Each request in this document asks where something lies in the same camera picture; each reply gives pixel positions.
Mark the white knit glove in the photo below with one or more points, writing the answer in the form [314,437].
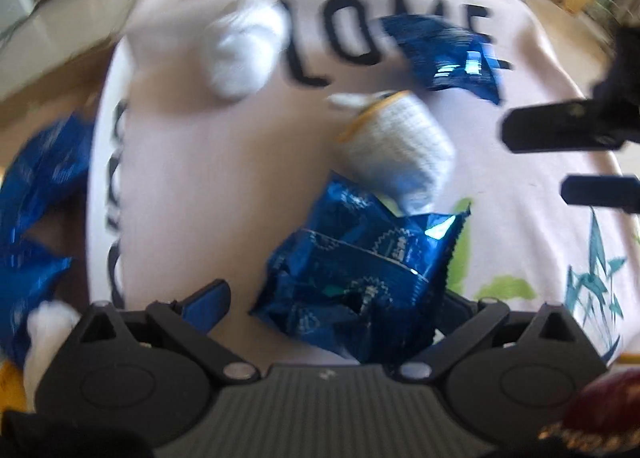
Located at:
[240,53]
[400,148]
[47,328]

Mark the yellow snack bag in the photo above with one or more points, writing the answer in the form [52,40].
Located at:
[10,383]

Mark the white HOME tablecloth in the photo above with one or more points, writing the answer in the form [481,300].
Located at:
[200,163]

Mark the blue foil snack packet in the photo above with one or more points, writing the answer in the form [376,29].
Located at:
[350,278]
[440,53]

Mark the brown cardboard box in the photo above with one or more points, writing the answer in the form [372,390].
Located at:
[45,88]

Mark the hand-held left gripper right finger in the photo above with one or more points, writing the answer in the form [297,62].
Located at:
[462,313]

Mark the blue snack bag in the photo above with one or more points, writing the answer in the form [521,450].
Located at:
[40,173]

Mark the dark red patterned cloth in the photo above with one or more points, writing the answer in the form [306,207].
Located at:
[605,403]

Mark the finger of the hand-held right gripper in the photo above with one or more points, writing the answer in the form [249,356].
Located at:
[560,128]
[600,193]

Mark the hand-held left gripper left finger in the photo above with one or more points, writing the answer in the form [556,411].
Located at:
[207,305]

